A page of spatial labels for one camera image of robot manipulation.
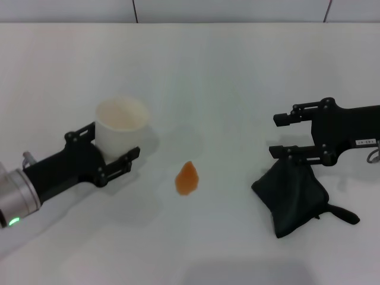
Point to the white paper cup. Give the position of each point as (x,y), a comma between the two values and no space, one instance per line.
(121,133)

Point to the small orange object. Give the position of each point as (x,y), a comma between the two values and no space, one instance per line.
(187,182)

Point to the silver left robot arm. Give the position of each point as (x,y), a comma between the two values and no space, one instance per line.
(17,199)

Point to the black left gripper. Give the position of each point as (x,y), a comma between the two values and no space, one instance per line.
(68,169)

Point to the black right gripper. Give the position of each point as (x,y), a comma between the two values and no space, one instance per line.
(347,127)

